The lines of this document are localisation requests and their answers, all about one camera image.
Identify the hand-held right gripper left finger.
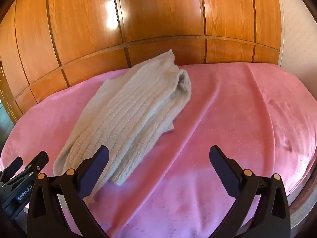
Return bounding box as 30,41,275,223
27,145,111,238

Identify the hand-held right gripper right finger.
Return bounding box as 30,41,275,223
209,145,291,238

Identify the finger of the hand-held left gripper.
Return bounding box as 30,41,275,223
4,157,23,177
5,151,49,191

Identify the pink blanket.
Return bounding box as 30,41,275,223
0,63,317,238

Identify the wooden wardrobe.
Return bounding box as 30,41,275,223
0,0,284,127

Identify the white knitted sweater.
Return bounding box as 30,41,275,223
53,50,192,187

